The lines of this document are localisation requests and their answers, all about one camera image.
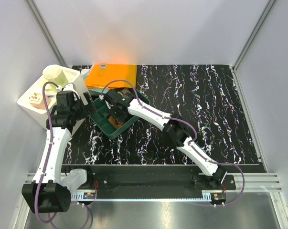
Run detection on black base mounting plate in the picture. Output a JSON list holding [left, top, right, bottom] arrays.
[[36, 164, 266, 200]]

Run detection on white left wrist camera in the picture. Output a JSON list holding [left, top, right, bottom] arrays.
[[62, 83, 80, 98]]

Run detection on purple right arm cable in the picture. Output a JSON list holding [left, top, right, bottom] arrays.
[[99, 80, 246, 207]]

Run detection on orange and teal folders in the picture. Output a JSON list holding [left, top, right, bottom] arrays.
[[81, 63, 137, 94]]

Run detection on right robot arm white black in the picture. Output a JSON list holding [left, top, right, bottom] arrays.
[[99, 89, 227, 189]]

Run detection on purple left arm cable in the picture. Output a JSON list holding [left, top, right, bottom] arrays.
[[35, 82, 93, 228]]

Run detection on brown boxer briefs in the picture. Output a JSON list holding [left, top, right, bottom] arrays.
[[108, 116, 124, 129]]

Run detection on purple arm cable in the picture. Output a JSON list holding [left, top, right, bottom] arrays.
[[99, 80, 246, 207], [35, 82, 93, 228]]

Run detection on aluminium front rail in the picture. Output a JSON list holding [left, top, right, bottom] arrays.
[[26, 173, 283, 203]]

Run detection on yellow green cup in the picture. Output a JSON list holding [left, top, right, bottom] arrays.
[[41, 64, 71, 88]]

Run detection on pink box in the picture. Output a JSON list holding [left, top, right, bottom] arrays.
[[29, 93, 45, 109]]

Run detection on green divided organizer tray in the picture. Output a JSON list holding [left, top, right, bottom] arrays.
[[90, 88, 139, 139]]

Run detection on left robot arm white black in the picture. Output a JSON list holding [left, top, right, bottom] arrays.
[[21, 90, 96, 214]]

